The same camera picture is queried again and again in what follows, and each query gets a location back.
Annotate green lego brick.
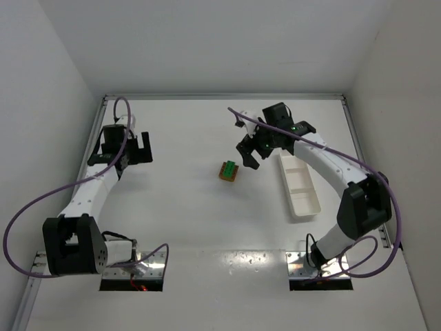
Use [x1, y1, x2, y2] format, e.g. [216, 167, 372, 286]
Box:
[222, 161, 236, 178]

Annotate orange lego plate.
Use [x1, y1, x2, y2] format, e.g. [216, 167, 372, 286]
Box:
[218, 161, 239, 182]

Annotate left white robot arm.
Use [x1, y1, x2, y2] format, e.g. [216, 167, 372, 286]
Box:
[42, 124, 153, 276]

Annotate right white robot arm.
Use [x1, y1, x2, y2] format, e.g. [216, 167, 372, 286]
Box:
[234, 103, 392, 271]

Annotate white divided tray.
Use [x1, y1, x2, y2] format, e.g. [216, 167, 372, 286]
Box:
[278, 150, 321, 220]

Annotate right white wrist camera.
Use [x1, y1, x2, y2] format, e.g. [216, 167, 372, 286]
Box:
[235, 110, 259, 138]

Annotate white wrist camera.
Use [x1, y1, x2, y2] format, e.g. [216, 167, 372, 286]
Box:
[235, 110, 259, 138]
[114, 114, 137, 139]

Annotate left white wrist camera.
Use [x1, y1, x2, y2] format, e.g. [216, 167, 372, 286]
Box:
[114, 114, 137, 139]

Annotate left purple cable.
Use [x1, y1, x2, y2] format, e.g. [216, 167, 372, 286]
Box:
[2, 97, 170, 279]

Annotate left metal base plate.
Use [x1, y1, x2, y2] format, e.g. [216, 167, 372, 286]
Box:
[101, 249, 167, 281]

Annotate metal base plate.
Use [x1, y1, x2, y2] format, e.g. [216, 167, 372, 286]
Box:
[101, 249, 167, 281]
[285, 250, 353, 281]

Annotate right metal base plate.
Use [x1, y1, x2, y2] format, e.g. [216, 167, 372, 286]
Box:
[285, 250, 353, 281]

